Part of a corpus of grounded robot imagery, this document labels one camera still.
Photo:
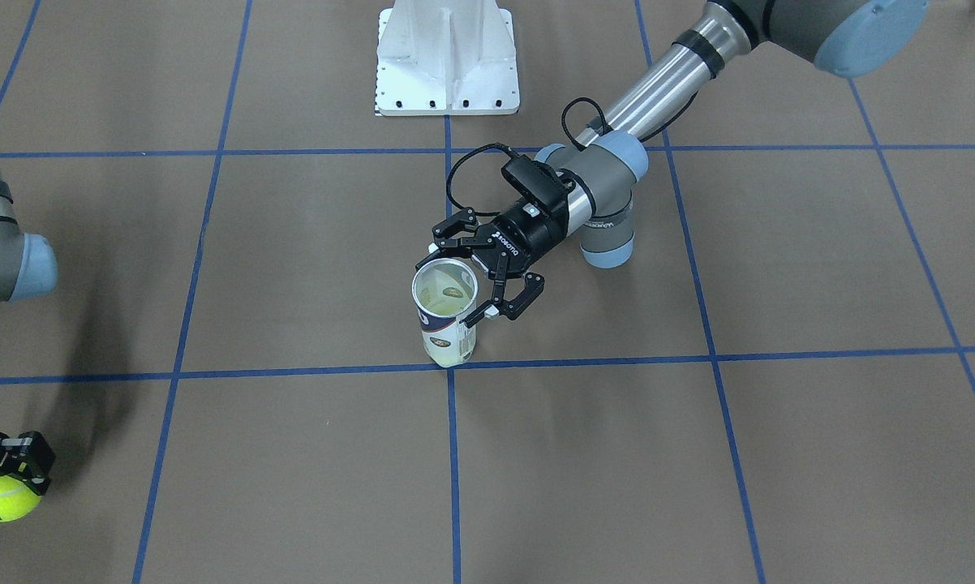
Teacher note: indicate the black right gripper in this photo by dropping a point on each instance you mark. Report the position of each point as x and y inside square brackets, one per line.
[10, 456]

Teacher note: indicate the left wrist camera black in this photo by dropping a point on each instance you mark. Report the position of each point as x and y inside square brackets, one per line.
[537, 184]

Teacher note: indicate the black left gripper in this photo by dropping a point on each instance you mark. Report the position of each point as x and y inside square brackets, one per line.
[528, 233]

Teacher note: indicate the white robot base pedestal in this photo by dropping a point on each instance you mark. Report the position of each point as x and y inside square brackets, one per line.
[437, 58]

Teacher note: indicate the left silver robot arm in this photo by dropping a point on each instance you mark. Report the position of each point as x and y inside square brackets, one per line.
[585, 187]

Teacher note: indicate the tennis ball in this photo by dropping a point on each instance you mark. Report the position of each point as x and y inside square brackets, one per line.
[442, 293]
[17, 500]

